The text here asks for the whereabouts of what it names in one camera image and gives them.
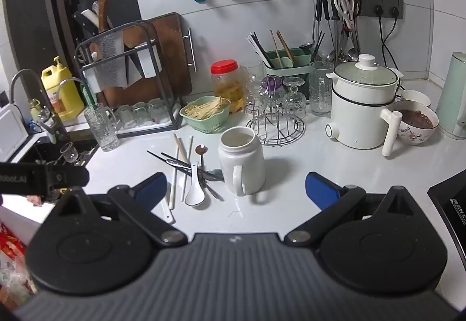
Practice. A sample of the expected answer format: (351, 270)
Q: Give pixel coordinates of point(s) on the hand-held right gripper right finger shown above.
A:
(322, 189)

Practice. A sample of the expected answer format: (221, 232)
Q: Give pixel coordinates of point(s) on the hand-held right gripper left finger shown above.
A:
(151, 189)

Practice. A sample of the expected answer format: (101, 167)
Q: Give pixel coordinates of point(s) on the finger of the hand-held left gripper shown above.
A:
(69, 177)

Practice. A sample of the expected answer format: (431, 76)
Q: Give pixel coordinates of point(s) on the beige chopstick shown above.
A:
(175, 153)

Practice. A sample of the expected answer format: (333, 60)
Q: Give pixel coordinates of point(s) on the black chopstick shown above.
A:
(213, 191)

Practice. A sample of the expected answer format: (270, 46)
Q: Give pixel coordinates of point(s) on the white ceramic mug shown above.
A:
(242, 164)

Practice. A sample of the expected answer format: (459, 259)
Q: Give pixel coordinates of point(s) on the person's left hand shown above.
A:
(36, 200)

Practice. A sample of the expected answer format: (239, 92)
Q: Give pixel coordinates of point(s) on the small stem glass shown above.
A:
(69, 153)

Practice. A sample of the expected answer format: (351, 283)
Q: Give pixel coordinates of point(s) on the black kitchen sink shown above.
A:
(40, 153)

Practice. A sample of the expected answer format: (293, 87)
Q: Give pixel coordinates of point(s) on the white box appliance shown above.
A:
(12, 135)

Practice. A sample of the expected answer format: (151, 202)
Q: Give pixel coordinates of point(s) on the small pale green bottle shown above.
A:
(35, 109)

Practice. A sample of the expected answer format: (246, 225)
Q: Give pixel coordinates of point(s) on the tall curved faucet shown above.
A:
(50, 107)

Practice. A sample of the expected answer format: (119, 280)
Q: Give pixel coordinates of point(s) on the white drip tray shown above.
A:
(174, 121)

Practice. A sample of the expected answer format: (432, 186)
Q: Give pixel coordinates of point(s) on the red snack bag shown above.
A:
(14, 255)

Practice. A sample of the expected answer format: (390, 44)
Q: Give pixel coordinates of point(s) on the yellow detergent bottle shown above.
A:
(60, 95)

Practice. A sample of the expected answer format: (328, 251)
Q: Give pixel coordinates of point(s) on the green plastic basket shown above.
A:
(204, 124)

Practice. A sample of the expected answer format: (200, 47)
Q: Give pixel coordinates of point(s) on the white electric cooking pot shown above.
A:
(358, 113)

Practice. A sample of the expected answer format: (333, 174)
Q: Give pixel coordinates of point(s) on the clear stem glass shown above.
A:
(294, 102)
(255, 102)

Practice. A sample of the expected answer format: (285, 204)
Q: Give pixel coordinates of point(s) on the tall textured glass mug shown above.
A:
(320, 95)

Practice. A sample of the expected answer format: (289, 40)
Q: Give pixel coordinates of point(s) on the small curved faucet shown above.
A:
(72, 79)

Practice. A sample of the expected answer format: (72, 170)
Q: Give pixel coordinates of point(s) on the enoki mushrooms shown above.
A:
(205, 107)

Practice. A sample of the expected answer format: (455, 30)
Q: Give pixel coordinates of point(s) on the patterned bowl with dark food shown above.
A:
(415, 133)

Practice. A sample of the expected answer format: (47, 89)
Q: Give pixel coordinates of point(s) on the purple glass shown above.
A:
(272, 84)

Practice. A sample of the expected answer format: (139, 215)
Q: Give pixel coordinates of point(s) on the red lid plastic jar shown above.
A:
(225, 87)

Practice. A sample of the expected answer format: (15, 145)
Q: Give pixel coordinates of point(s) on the dark blade kitchen knife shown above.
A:
(133, 62)

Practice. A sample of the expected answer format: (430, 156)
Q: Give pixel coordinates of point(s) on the black induction cooktop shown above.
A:
(451, 208)

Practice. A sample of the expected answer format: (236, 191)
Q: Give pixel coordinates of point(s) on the white bowl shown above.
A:
(418, 98)

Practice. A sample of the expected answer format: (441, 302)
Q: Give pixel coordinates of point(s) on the hanging metal spoon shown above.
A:
(352, 53)
(330, 56)

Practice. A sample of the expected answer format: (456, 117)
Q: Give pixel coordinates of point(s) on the green utensil caddy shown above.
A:
(287, 60)

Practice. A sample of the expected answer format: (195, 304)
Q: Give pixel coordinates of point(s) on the clear glass mug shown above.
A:
(255, 73)

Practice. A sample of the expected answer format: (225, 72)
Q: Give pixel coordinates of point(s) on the dish rack with boards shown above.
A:
(156, 51)

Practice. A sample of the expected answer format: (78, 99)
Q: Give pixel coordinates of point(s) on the wooden cutting board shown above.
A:
(167, 51)

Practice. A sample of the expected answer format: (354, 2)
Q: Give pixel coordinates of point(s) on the pair of black caddy chopsticks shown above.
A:
(317, 46)

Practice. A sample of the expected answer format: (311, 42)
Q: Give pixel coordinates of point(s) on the wooden caddy chopstick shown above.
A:
(285, 47)
(276, 47)

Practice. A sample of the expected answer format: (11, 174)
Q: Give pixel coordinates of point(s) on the bundle of white chopsticks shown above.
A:
(260, 49)

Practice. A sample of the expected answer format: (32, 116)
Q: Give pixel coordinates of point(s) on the mint green kettle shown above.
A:
(453, 95)

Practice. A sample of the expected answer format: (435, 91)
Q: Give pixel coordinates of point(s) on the black wall socket strip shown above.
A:
(386, 2)

